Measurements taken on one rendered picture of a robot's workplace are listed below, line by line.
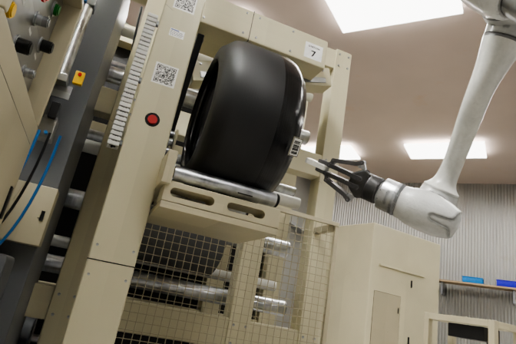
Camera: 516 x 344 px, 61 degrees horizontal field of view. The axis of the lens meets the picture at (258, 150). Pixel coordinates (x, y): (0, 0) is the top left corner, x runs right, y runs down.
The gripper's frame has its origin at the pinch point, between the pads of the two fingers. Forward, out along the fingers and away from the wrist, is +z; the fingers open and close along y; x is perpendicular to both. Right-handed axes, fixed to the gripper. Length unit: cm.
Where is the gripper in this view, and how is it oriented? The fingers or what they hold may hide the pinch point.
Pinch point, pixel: (317, 163)
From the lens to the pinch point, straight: 132.4
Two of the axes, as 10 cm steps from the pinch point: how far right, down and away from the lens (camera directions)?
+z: -7.9, -3.6, 5.0
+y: -3.3, 9.3, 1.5
